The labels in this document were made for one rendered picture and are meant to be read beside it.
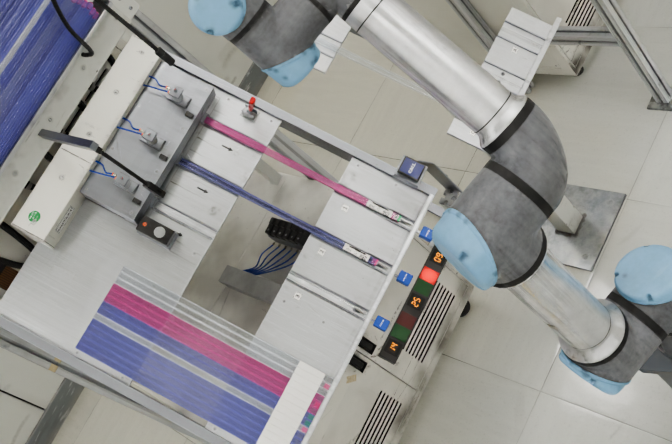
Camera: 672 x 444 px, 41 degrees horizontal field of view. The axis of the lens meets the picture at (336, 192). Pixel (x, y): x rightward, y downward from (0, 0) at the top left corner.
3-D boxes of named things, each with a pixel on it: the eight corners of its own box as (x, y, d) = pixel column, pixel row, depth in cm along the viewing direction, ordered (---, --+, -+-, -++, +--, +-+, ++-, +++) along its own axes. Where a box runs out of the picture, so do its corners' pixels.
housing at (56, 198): (174, 73, 209) (164, 49, 195) (61, 255, 197) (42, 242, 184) (144, 58, 210) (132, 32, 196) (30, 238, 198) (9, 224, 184)
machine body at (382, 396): (485, 295, 265) (366, 190, 226) (379, 516, 248) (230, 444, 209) (341, 252, 313) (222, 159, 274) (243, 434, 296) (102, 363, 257)
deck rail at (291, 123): (434, 196, 202) (438, 189, 196) (430, 203, 202) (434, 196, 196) (162, 57, 209) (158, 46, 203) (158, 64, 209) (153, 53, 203)
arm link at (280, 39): (345, 33, 122) (285, -22, 119) (292, 95, 122) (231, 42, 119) (331, 31, 130) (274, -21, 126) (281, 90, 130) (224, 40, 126)
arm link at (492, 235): (678, 346, 152) (528, 180, 118) (622, 413, 151) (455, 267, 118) (627, 311, 161) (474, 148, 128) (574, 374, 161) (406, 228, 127)
